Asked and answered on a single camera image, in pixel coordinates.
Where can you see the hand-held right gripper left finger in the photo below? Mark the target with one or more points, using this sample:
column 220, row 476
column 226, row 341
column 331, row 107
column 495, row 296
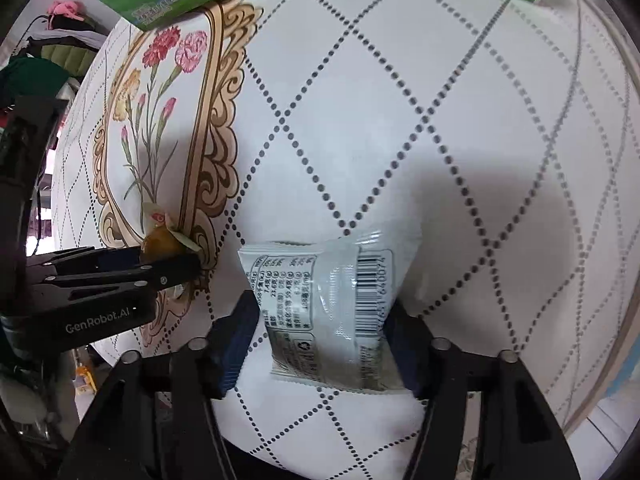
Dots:
column 237, row 345

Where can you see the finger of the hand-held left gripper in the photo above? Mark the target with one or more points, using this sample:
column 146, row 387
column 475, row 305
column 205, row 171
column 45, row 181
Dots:
column 120, row 255
column 170, row 270

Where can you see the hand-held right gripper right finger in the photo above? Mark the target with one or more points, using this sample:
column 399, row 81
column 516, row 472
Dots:
column 406, row 352

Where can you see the brown egg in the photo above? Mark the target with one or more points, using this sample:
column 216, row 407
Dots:
column 160, row 246

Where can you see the white silver snack packet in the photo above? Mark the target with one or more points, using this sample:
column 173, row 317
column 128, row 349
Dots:
column 325, row 285

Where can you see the dark green cloth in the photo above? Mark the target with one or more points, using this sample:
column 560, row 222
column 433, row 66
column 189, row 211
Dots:
column 30, row 77

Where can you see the light green cloth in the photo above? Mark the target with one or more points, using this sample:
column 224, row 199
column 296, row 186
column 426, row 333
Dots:
column 70, row 57

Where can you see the white floral tablecloth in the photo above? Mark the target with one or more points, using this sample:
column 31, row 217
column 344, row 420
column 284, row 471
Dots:
column 400, row 135

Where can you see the pink cloth item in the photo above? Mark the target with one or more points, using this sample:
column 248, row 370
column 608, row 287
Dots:
column 65, row 8

